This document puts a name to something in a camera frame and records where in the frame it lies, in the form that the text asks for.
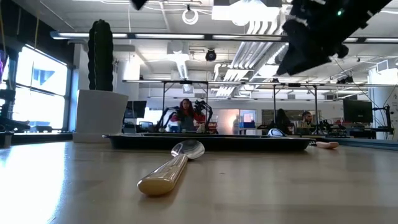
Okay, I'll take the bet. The person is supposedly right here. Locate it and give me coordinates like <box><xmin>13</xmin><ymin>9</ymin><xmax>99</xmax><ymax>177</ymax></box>
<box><xmin>266</xmin><ymin>108</ymin><xmax>295</xmax><ymax>135</ymax></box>
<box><xmin>170</xmin><ymin>98</ymin><xmax>206</xmax><ymax>133</ymax></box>
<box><xmin>295</xmin><ymin>111</ymin><xmax>315</xmax><ymax>129</ymax></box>

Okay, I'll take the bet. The white coiled cable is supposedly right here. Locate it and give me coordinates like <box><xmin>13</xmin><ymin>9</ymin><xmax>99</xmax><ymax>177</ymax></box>
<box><xmin>181</xmin><ymin>8</ymin><xmax>200</xmax><ymax>26</ymax></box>

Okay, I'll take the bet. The cream-handled metal spoon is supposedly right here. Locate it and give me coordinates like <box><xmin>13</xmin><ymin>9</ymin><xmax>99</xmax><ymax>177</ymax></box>
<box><xmin>137</xmin><ymin>139</ymin><xmax>206</xmax><ymax>197</ymax></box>

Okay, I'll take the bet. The tall dark green cactus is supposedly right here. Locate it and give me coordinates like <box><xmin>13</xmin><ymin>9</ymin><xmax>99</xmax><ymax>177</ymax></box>
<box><xmin>87</xmin><ymin>19</ymin><xmax>114</xmax><ymax>92</ymax></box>

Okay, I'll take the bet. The pink-handled fork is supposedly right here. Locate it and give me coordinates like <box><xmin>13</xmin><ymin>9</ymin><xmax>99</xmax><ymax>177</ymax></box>
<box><xmin>315</xmin><ymin>141</ymin><xmax>340</xmax><ymax>150</ymax></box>

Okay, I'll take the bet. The black computer monitor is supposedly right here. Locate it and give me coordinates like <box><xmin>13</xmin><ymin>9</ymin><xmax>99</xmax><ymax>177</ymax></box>
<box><xmin>124</xmin><ymin>100</ymin><xmax>147</xmax><ymax>119</ymax></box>
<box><xmin>343</xmin><ymin>99</ymin><xmax>374</xmax><ymax>124</ymax></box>

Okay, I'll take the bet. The black rectangular tray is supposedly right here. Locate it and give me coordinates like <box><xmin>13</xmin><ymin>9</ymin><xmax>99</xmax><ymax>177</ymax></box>
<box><xmin>102</xmin><ymin>133</ymin><xmax>316</xmax><ymax>152</ymax></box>

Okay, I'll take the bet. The black ceiling camera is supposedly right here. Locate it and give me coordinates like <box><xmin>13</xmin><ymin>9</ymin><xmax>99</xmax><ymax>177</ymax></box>
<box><xmin>205</xmin><ymin>49</ymin><xmax>218</xmax><ymax>63</ymax></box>

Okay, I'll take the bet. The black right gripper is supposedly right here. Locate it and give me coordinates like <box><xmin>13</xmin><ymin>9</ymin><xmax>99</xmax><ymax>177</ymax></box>
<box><xmin>275</xmin><ymin>14</ymin><xmax>349</xmax><ymax>77</ymax></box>

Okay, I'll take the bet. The white plant pot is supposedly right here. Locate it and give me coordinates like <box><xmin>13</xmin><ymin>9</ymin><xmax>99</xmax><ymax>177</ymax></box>
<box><xmin>72</xmin><ymin>89</ymin><xmax>129</xmax><ymax>144</ymax></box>

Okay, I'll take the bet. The black metal rig frame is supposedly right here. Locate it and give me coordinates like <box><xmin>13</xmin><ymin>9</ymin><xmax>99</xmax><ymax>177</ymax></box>
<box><xmin>272</xmin><ymin>82</ymin><xmax>320</xmax><ymax>135</ymax></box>
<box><xmin>161</xmin><ymin>80</ymin><xmax>210</xmax><ymax>133</ymax></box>

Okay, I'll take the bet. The long overhead light bar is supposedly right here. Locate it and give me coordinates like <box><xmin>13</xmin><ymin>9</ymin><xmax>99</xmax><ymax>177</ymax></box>
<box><xmin>49</xmin><ymin>30</ymin><xmax>289</xmax><ymax>43</ymax></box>

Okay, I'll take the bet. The shiny purple foil bag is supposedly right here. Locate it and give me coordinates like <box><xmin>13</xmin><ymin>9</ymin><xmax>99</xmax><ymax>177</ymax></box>
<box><xmin>267</xmin><ymin>128</ymin><xmax>286</xmax><ymax>138</ymax></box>

